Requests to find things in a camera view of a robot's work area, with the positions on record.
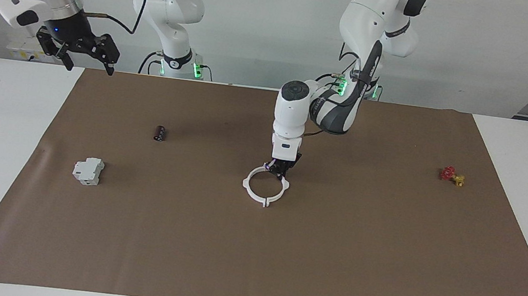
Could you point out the brown paper mat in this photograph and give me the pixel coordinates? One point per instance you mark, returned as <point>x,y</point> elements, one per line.
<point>250,257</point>

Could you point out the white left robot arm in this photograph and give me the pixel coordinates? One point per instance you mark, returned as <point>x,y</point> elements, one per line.
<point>291,111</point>

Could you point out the red handwheel brass valve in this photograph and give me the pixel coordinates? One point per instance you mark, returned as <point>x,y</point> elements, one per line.
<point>448,173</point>

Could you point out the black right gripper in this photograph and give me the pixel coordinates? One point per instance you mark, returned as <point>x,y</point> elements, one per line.
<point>69,28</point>

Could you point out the white power strip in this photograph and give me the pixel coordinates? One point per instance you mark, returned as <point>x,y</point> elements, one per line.
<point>19,51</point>

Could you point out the black cylindrical capacitor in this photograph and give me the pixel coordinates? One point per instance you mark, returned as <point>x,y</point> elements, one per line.
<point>160,134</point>

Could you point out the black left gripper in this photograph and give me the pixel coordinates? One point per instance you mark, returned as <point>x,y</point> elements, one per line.
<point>286,163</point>

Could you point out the white circuit breaker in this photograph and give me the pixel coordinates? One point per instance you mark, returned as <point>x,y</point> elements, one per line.
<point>87,171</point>

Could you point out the white half pipe clamp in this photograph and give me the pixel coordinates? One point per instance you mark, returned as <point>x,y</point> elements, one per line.
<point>244,183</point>
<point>286,186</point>

